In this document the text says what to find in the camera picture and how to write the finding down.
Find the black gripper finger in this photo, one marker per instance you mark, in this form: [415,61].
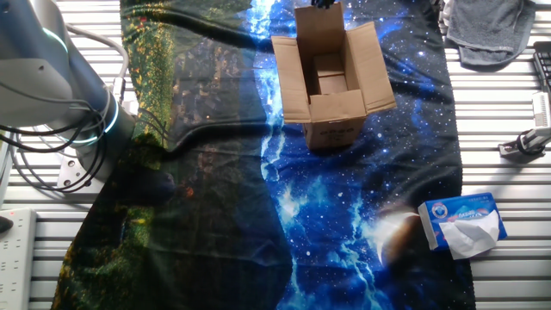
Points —
[317,3]
[329,3]

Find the cardboard box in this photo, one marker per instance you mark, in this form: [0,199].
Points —
[292,86]

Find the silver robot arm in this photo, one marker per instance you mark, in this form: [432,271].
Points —
[39,73]

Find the blue tissue box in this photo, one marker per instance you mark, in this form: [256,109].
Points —
[447,211]

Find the grey towel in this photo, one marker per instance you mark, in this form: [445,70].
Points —
[490,30]

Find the black keyboard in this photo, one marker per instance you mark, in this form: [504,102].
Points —
[544,64]

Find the galaxy and forest print cloth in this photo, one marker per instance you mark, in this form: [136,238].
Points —
[215,215]

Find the white ribbed block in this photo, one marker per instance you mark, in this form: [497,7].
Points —
[542,109]

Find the white tissue sheet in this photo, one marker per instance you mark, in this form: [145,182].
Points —
[469,237]

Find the black power plug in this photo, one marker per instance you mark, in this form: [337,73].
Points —
[5,224]

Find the white power strip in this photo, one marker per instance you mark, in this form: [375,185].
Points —
[17,267]

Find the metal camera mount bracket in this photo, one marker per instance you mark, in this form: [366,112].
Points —
[510,150]

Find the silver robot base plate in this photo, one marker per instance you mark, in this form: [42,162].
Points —
[69,172]

